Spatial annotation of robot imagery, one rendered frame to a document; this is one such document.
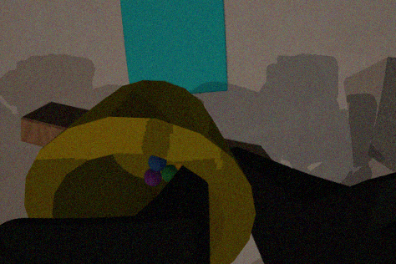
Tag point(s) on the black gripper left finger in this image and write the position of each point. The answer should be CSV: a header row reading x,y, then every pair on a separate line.
x,y
172,229

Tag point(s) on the purple marble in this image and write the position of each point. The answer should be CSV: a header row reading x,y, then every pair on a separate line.
x,y
152,178

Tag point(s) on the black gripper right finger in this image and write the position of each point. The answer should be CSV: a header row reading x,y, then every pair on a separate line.
x,y
304,219

